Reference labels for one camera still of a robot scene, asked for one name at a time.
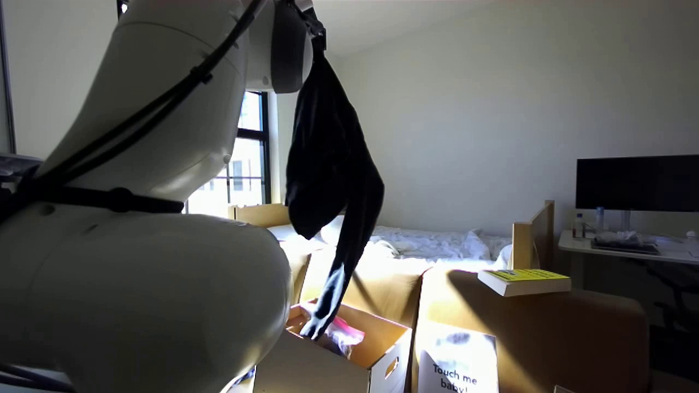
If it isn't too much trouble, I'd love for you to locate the bed with white bedding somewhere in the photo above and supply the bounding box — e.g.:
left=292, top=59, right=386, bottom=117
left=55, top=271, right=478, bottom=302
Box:
left=229, top=199, right=557, bottom=271

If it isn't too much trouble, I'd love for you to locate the black monitor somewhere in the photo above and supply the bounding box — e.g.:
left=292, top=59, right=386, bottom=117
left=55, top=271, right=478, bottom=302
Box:
left=574, top=152, right=699, bottom=215

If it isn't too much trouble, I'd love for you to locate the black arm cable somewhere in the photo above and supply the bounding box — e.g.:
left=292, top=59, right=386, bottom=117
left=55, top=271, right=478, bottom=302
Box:
left=0, top=0, right=269, bottom=221

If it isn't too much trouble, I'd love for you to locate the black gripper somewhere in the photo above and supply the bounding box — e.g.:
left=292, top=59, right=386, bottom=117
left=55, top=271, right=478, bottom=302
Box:
left=292, top=0, right=328, bottom=41

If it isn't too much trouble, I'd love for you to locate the small box with white label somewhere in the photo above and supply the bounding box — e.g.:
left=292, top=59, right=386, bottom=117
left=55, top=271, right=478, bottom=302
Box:
left=418, top=325, right=503, bottom=393

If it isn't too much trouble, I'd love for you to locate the dark navy cloth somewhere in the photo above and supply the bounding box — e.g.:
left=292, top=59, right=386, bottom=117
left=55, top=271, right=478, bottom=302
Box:
left=285, top=31, right=386, bottom=342

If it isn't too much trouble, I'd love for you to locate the clear plastic bag with pink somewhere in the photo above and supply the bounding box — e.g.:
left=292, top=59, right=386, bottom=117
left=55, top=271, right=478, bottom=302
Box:
left=290, top=307, right=368, bottom=358

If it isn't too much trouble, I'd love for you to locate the black framed window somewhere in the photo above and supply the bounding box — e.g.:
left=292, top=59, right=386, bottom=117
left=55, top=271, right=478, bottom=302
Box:
left=183, top=90, right=274, bottom=218

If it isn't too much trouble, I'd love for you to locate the grey metal bracket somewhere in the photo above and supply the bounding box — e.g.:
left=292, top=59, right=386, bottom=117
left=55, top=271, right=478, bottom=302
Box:
left=0, top=152, right=41, bottom=183

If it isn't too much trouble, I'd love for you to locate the yellow book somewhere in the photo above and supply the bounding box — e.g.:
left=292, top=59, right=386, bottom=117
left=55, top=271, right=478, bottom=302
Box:
left=477, top=267, right=574, bottom=300

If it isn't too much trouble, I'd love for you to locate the bed with white sheets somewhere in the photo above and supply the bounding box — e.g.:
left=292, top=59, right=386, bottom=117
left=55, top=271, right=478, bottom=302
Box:
left=266, top=221, right=516, bottom=265

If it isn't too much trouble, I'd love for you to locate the open cardboard box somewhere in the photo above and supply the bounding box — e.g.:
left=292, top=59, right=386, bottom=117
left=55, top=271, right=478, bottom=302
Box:
left=254, top=302, right=415, bottom=393

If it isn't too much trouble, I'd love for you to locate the small bottle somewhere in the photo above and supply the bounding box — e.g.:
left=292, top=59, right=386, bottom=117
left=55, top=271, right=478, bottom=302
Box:
left=570, top=210, right=591, bottom=240

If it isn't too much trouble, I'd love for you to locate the white desk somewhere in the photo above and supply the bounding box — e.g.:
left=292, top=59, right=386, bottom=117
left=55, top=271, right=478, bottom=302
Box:
left=557, top=230, right=699, bottom=329

